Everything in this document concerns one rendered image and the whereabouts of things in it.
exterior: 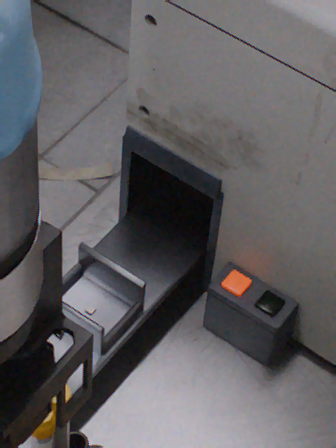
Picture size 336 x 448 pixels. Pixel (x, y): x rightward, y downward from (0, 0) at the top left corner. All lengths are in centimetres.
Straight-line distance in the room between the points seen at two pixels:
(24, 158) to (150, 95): 44
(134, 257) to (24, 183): 51
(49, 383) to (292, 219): 34
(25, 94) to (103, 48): 200
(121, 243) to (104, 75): 142
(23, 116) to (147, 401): 53
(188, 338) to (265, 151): 18
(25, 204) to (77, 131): 181
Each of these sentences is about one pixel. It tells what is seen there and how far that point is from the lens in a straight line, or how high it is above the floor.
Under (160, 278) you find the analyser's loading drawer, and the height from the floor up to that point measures 92.
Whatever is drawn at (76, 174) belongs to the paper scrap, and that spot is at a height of 0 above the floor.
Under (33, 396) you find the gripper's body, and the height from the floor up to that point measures 119.
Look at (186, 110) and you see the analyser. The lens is 83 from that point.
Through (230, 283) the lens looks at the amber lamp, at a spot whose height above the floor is 93.
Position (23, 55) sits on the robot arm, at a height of 138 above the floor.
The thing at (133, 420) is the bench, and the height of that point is 87.
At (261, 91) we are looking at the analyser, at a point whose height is 110.
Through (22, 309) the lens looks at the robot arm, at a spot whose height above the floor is 127.
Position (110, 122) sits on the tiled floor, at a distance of 226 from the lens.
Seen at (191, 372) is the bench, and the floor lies 87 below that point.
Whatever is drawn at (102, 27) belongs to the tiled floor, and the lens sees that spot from 243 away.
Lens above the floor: 165
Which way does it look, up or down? 52 degrees down
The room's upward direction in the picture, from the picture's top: 6 degrees clockwise
